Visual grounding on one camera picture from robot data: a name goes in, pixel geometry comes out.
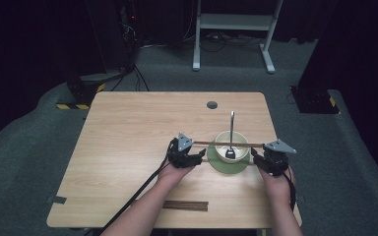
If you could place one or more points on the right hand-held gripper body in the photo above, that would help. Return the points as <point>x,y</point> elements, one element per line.
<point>275,157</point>

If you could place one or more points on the green round saucer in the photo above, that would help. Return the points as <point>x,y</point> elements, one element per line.
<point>223,167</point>

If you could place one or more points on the person's right hand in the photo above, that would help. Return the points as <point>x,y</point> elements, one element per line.
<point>277,187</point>

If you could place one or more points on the grey tape piece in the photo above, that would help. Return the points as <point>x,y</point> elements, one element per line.
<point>57,199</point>

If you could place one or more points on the metal spoon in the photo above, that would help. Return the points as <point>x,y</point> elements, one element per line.
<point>231,131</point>

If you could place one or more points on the black stand base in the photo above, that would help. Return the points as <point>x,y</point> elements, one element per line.
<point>315,101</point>

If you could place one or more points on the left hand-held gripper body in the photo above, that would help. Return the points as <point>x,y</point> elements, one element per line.
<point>181,150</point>

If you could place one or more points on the black stand with striped base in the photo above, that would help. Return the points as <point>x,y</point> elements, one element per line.
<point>82,93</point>

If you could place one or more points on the person's left hand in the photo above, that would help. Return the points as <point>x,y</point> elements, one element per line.
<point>174,175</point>

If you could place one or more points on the white metal stand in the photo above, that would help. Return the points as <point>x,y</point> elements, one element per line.
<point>234,22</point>

